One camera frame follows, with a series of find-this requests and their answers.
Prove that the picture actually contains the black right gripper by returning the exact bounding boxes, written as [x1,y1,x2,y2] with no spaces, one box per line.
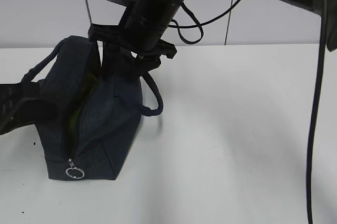
[88,24,177,79]

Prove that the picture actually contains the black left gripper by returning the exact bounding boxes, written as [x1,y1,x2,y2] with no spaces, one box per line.
[1,82,58,135]

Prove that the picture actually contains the green cucumber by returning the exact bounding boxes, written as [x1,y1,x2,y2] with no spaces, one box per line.
[68,72,98,134]

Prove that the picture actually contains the navy blue lunch bag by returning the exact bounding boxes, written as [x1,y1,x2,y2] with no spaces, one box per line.
[22,36,164,181]

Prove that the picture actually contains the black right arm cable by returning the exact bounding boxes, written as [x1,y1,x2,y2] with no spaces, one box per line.
[168,0,330,224]

